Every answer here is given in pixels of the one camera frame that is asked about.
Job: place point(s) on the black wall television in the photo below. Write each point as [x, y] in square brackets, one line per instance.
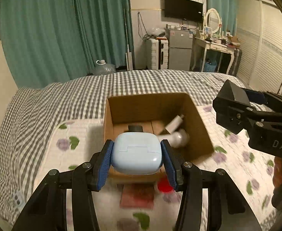
[184, 10]

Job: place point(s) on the red cap bottle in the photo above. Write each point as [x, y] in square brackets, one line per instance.
[163, 185]

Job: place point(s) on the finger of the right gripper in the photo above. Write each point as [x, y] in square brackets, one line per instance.
[234, 110]
[270, 100]

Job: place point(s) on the green curtain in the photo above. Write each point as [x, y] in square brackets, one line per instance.
[48, 41]
[227, 10]

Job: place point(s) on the blue waste basket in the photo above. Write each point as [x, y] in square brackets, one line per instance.
[210, 67]

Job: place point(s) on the oval white vanity mirror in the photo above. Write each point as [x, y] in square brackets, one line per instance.
[212, 21]

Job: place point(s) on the grey checkered bedsheet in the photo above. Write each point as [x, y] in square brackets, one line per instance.
[32, 115]

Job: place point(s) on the grey mini fridge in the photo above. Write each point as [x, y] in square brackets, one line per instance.
[180, 49]

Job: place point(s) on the white dressing table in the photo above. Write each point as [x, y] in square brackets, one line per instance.
[201, 48]

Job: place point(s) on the green curtain left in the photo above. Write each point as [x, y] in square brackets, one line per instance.
[48, 41]

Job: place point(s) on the white louvered wardrobe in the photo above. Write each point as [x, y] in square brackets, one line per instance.
[259, 29]

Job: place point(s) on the green curtain right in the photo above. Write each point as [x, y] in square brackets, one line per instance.
[227, 10]

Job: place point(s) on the dark suitcase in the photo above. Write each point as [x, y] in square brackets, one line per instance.
[236, 62]

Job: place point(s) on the light blue earbuds case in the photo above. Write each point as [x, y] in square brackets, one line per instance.
[136, 153]

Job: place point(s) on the clear water jug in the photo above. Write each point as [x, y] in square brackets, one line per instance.
[102, 68]

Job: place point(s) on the right hand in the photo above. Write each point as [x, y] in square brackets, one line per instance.
[277, 177]

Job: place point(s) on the white cylindrical bottle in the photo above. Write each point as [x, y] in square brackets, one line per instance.
[177, 139]

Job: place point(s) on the white mop stick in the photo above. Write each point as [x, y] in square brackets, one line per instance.
[128, 54]

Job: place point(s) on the white suitcase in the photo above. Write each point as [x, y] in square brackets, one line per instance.
[157, 51]

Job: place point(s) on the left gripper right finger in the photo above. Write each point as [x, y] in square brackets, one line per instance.
[227, 207]

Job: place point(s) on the pink wallet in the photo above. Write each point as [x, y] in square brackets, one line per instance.
[137, 196]

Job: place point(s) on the black remote control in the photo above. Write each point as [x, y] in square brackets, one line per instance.
[135, 128]

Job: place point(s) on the white plug charger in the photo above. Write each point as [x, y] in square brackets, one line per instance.
[174, 124]

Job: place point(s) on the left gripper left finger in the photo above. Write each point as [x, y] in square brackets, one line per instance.
[46, 208]

